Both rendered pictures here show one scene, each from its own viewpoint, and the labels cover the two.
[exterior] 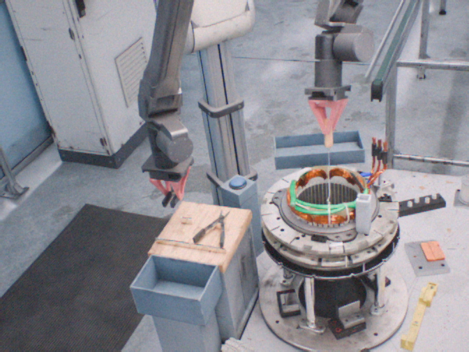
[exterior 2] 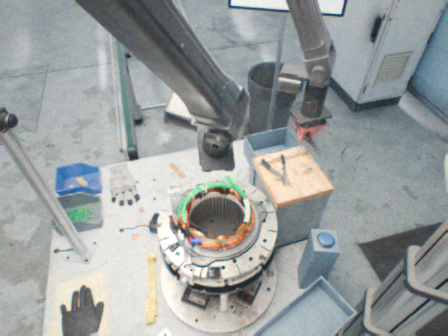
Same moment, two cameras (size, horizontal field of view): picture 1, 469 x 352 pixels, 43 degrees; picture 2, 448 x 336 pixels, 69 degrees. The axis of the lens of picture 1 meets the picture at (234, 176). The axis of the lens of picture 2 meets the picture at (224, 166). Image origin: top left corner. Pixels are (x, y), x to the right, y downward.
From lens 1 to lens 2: 1.57 m
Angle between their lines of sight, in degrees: 90
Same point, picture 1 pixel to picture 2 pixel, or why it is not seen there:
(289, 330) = not seen: hidden behind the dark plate
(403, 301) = (165, 289)
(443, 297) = (139, 317)
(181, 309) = (256, 142)
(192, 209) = (317, 184)
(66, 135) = not seen: outside the picture
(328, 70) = not seen: hidden behind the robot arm
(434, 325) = (139, 287)
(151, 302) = (274, 136)
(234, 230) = (270, 182)
